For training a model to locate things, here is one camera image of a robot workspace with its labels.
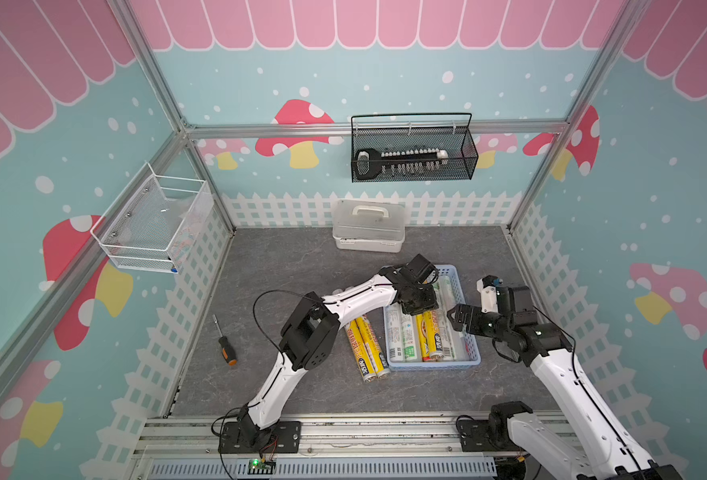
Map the blue plastic basket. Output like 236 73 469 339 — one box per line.
383 265 481 371

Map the short yellow wrap roll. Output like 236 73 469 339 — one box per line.
425 311 445 361

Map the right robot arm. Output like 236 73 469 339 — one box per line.
447 284 681 479

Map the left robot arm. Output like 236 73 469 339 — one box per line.
236 255 439 449

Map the white lidded storage box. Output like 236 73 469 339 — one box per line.
332 200 407 253

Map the black socket bit holder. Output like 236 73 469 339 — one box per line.
351 148 449 181

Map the orange black screwdriver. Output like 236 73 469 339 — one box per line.
212 314 237 366

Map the green led circuit board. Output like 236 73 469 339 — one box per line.
247 459 276 475

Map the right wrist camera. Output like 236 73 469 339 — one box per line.
477 275 503 313

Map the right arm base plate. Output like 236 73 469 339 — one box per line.
455 415 531 457

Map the black wire wall basket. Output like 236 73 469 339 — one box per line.
350 112 479 183

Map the aluminium front rail frame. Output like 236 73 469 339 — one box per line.
118 411 643 480

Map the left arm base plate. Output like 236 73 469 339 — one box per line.
212 421 302 455

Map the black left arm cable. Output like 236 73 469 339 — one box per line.
210 289 306 480

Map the white wire wall basket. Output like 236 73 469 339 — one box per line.
90 164 214 274

